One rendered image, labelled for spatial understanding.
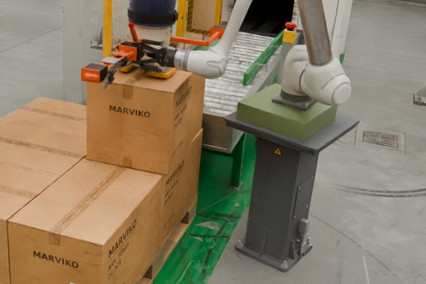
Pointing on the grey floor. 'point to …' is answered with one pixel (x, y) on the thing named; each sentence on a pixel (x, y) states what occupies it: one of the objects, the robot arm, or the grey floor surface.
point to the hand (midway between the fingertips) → (131, 51)
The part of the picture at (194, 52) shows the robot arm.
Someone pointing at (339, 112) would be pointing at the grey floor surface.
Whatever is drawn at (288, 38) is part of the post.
